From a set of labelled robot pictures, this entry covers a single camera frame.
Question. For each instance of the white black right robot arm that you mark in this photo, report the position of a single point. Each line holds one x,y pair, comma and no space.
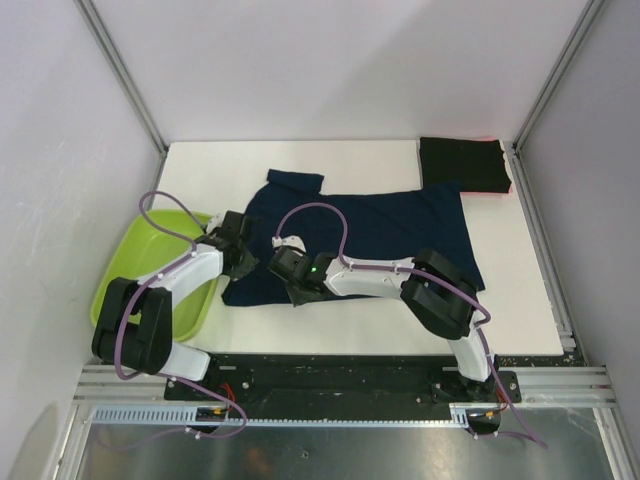
440,297

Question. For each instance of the aluminium frame post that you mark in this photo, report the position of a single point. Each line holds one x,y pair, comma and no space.
587,20
104,40

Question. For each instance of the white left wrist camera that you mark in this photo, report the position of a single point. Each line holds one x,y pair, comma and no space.
213,223

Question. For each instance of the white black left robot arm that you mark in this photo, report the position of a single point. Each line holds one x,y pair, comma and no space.
135,324

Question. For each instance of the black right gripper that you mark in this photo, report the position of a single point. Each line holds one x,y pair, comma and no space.
296,297

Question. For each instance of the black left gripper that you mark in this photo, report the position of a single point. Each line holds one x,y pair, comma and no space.
246,266

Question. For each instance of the left aluminium frame post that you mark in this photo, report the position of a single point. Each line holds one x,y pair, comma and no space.
104,40

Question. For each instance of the navy blue t shirt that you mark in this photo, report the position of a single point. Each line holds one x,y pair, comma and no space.
371,227

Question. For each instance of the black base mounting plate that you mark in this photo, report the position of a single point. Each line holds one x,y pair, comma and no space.
252,376

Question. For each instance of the aluminium front frame rail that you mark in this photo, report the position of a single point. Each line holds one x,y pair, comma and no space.
576,387

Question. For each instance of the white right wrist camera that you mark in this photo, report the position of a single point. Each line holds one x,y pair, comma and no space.
292,241

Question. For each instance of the right aluminium frame post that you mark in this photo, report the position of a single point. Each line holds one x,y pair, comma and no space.
587,20

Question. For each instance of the folded black t shirt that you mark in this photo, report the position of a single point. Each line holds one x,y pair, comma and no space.
441,160

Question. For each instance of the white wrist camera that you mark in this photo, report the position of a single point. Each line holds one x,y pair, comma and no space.
213,223
292,241

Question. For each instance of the green plastic bin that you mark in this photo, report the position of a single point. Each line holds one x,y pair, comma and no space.
142,250

